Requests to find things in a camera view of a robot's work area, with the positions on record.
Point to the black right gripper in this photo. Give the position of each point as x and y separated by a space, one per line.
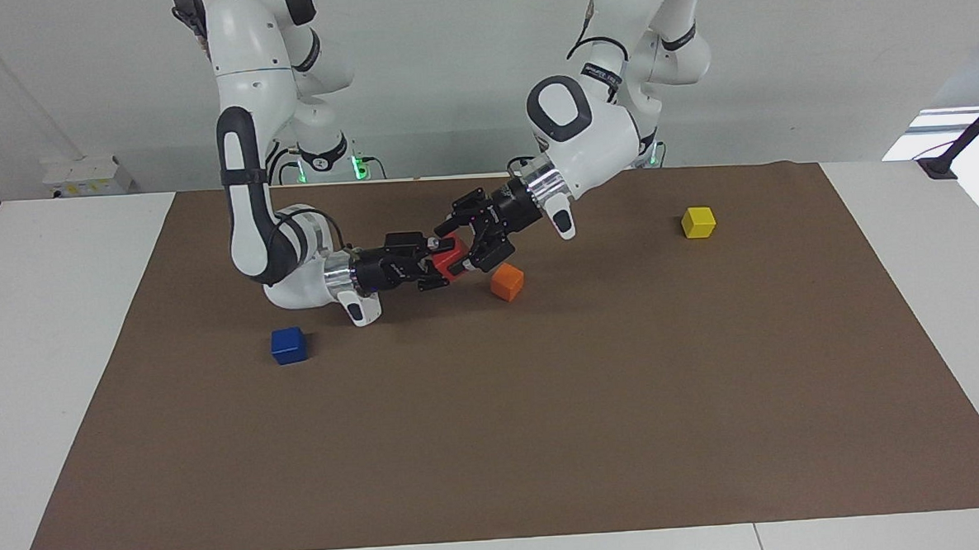
388 269

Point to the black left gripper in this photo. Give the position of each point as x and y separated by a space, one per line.
513 208

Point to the red wooden block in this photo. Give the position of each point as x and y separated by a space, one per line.
443 262

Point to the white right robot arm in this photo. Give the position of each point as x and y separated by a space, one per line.
246 195

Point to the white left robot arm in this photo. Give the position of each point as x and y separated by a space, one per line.
599 130

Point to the orange wooden block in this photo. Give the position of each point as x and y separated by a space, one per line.
506 284

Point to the blue wooden block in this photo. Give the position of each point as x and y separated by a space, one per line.
289 346

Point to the yellow wooden block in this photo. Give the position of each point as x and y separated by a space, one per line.
698 223

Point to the brown paper mat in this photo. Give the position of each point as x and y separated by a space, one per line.
496 423

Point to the black stand with pole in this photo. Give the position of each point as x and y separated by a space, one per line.
939 164

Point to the white wall socket box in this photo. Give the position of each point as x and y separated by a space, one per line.
84 175

